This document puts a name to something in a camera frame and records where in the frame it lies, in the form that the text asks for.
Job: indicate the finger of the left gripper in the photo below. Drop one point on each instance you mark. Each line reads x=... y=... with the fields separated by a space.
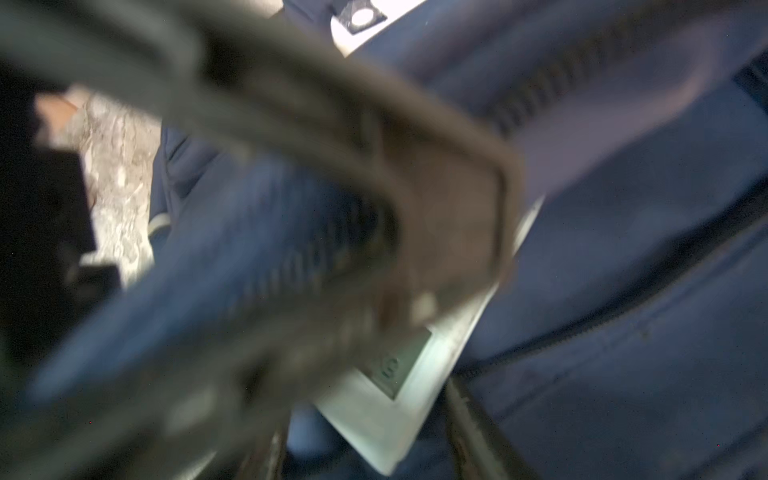
x=360 y=180

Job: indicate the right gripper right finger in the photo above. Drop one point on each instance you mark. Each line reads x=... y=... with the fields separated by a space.
x=480 y=450

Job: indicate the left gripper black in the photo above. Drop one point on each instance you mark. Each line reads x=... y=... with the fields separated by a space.
x=46 y=229

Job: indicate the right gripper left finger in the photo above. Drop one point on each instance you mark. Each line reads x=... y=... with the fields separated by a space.
x=265 y=461

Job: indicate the light green calculator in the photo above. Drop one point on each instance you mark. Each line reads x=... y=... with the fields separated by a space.
x=380 y=409

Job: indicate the navy blue student backpack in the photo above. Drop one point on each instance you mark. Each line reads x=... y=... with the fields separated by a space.
x=633 y=343

